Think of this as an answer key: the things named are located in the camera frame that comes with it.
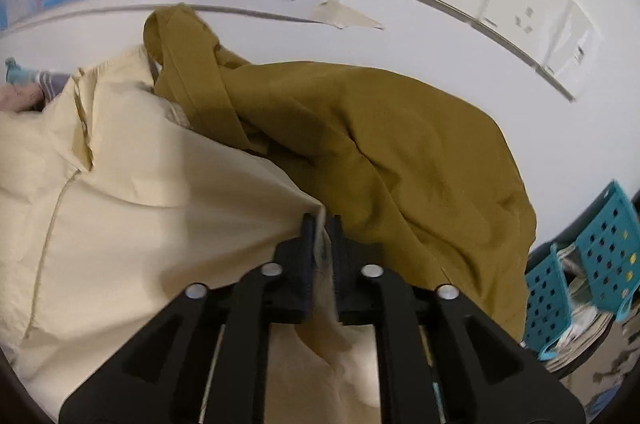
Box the peeling beige tape piece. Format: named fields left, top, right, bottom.
left=312, top=0, right=385, bottom=30

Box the teal printed bed sheet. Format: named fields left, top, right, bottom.
left=4, top=58, right=76, bottom=104

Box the white wall switch panel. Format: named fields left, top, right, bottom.
left=542, top=1, right=601, bottom=102

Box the teal perforated plastic basket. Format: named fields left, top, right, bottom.
left=522, top=181, right=640, bottom=362

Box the cream garment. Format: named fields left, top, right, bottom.
left=0, top=44, right=441, bottom=424

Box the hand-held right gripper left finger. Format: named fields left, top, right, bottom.
left=59, top=214, right=321, bottom=424

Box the stack of magazines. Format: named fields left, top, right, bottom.
left=540, top=244, right=621, bottom=375

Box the pink cloth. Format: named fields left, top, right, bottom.
left=0, top=84, right=46, bottom=115

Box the olive green garment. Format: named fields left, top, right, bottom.
left=143, top=4, right=538, bottom=345

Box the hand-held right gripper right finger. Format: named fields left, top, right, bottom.
left=327, top=216, right=586, bottom=424

